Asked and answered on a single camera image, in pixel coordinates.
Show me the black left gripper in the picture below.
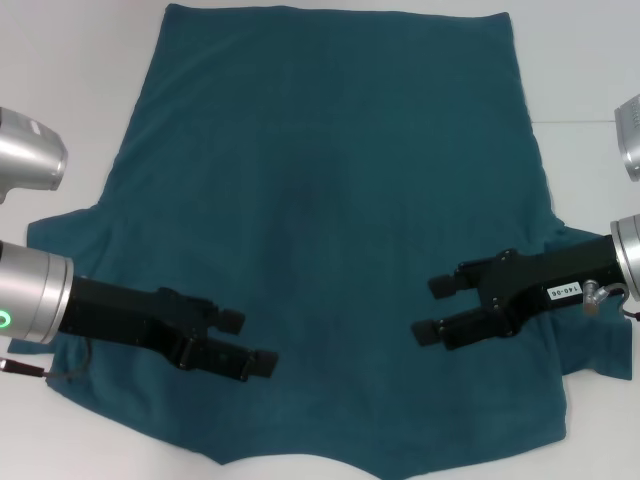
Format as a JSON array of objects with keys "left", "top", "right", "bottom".
[{"left": 59, "top": 275, "right": 280, "bottom": 384}]

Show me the blue t-shirt with FREE print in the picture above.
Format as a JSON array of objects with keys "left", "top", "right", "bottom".
[{"left": 7, "top": 2, "right": 634, "bottom": 480}]

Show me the left arm cable with plug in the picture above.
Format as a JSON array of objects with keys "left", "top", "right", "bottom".
[{"left": 0, "top": 338, "right": 95, "bottom": 387}]

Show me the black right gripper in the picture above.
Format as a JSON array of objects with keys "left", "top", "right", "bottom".
[{"left": 410, "top": 234, "right": 624, "bottom": 351}]

